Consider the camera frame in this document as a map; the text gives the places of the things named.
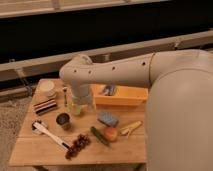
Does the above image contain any orange plastic bin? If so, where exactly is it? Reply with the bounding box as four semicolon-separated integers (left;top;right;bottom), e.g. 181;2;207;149
91;84;148;106

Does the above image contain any white bowl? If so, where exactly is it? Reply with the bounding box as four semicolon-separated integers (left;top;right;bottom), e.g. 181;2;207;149
39;80;56;98

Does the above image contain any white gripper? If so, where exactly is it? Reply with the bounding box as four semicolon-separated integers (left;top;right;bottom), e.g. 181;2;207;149
68;85;95;113

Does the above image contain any yellow banana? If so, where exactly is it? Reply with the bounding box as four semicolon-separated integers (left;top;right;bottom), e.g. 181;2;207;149
120;121;142;137

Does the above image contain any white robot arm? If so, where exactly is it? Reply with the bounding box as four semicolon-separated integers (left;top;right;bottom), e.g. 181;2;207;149
59;49;213;171

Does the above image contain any metal cup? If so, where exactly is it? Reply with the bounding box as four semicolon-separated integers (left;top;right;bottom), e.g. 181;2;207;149
56;113;71;130

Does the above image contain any green pepper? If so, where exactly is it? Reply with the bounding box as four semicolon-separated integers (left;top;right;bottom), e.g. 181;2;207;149
90;126;109;146

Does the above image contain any bunch of dark grapes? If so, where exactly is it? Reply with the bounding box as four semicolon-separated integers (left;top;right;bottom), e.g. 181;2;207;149
65;134;91;160

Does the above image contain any blue sponge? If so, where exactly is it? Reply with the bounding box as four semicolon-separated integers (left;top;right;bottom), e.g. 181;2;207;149
98;112;119;127

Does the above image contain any green plastic cup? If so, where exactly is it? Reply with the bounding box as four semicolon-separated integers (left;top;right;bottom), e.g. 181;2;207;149
71;104;82;116

